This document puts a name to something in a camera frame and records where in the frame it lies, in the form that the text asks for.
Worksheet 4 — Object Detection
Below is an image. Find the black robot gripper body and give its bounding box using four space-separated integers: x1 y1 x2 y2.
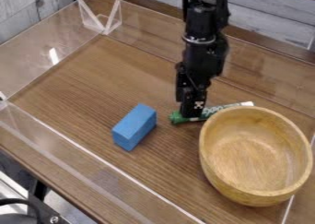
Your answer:
181 34 229 88

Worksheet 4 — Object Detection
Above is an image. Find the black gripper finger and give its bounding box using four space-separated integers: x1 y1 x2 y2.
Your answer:
177 63 194 102
181 85 207 118

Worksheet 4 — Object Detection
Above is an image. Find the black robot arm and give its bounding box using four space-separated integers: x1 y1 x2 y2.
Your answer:
177 0 230 118

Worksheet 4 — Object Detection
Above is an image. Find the brown wooden bowl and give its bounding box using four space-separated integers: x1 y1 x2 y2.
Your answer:
199 106 314 206

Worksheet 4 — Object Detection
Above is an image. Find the blue rectangular block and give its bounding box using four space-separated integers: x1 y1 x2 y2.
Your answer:
113 104 158 151

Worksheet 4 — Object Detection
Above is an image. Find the clear acrylic corner bracket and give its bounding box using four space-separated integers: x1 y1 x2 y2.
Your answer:
78 0 122 36

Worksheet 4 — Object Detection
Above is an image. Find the black metal table frame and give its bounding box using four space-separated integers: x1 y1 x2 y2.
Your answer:
0 151 72 224

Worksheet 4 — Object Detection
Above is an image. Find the black cable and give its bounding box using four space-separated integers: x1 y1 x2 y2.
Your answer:
0 195 46 224

